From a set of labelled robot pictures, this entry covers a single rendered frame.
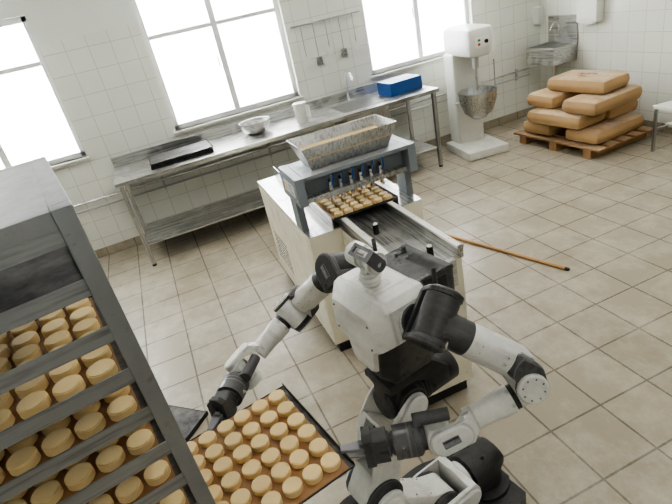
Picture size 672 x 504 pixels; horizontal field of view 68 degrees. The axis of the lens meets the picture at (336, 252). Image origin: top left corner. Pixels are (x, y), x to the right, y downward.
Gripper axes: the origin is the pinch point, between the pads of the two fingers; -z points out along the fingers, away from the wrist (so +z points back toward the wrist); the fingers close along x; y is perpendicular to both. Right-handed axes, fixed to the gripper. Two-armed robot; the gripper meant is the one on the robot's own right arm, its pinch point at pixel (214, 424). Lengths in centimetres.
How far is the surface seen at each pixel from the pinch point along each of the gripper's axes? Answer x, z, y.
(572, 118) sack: -55, 452, 183
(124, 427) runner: 46, -42, 17
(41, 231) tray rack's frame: 84, -42, 21
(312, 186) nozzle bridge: 14, 154, -5
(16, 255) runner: 82, -43, 16
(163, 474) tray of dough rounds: 29, -39, 16
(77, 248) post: 80, -40, 23
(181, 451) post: 37, -40, 24
